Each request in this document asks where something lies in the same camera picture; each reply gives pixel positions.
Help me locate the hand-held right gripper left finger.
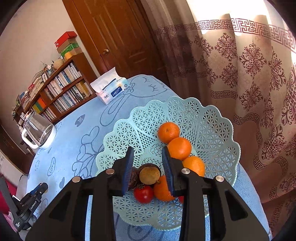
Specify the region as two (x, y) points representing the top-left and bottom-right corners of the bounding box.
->
(25, 146), (134, 241)

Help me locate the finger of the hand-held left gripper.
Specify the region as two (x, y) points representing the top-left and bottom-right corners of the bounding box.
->
(27, 182), (48, 202)

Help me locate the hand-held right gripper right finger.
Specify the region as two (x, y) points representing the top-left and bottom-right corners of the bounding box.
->
(161, 146), (270, 241)

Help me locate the dark brown round fruit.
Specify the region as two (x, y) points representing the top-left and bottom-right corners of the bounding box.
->
(138, 163), (162, 176)
(129, 168), (145, 189)

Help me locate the brown kiwi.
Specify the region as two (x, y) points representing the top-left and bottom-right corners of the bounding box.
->
(139, 167), (162, 185)

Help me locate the orange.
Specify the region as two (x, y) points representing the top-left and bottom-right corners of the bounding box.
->
(167, 137), (192, 161)
(158, 122), (181, 143)
(182, 156), (206, 178)
(153, 175), (176, 202)

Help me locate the light blue lattice basket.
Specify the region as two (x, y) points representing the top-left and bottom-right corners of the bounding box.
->
(95, 96), (241, 231)

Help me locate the red cloth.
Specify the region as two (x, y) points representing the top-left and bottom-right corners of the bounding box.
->
(0, 179), (19, 220)

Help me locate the white and blue tissue pack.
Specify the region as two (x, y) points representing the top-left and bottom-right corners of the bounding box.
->
(90, 67), (129, 105)

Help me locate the wooden bookshelf with books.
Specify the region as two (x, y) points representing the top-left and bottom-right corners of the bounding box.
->
(13, 52), (97, 126)

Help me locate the patterned beige curtain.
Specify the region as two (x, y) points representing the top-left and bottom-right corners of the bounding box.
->
(141, 0), (296, 232)

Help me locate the green cardboard box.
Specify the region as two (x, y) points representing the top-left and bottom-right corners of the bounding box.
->
(60, 45), (81, 58)

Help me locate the brown wooden door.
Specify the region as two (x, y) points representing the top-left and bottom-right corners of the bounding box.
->
(62, 0), (169, 81)

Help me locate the brown cardboard box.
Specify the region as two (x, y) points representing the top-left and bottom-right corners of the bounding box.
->
(57, 38), (78, 54)

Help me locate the red cardboard box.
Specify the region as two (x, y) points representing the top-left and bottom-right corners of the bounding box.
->
(55, 32), (77, 48)

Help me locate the glass kettle with white handle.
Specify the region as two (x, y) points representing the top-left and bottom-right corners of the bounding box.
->
(21, 111), (57, 149)

